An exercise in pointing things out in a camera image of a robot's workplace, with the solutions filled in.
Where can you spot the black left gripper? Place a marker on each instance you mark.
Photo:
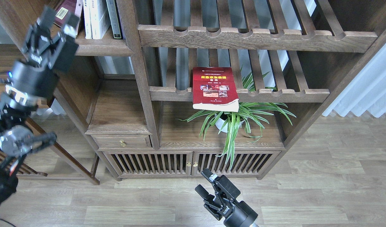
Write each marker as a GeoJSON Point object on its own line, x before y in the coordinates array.
{"type": "Point", "coordinates": [34, 76]}

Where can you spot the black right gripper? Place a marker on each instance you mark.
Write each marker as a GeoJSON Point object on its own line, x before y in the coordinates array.
{"type": "Point", "coordinates": [223, 204]}

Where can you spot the dark maroon book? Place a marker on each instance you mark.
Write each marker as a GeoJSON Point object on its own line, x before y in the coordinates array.
{"type": "Point", "coordinates": [66, 7]}

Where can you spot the red book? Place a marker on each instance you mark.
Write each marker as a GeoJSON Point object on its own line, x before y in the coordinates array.
{"type": "Point", "coordinates": [214, 89]}

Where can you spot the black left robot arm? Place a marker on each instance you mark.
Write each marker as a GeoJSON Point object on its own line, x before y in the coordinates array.
{"type": "Point", "coordinates": [17, 140]}

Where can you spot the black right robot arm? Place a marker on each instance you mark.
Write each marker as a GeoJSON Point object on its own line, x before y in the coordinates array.
{"type": "Point", "coordinates": [254, 224]}

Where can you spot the brass cabinet door knobs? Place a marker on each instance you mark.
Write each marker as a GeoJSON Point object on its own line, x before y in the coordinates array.
{"type": "Point", "coordinates": [192, 164]}

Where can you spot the white upright book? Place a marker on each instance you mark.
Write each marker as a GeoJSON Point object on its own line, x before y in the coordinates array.
{"type": "Point", "coordinates": [100, 20]}

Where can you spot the wooden side table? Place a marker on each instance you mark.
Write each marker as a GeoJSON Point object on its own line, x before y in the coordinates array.
{"type": "Point", "coordinates": [8, 54]}

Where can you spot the grey-green upright book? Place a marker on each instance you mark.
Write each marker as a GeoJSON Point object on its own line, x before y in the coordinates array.
{"type": "Point", "coordinates": [114, 19]}

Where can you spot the white plant pot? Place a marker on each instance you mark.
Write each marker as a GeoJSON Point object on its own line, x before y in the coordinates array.
{"type": "Point", "coordinates": [222, 122]}

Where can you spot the green spider plant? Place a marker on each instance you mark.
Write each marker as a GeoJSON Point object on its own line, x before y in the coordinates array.
{"type": "Point", "coordinates": [254, 111]}

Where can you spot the brass drawer knob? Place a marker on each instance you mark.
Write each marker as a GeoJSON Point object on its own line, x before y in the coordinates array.
{"type": "Point", "coordinates": [122, 143]}

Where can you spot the dark wooden bookshelf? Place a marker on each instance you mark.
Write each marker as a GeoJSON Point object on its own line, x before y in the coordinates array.
{"type": "Point", "coordinates": [302, 53]}

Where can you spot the white curtain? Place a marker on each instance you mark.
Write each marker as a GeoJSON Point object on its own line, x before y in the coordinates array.
{"type": "Point", "coordinates": [366, 92]}

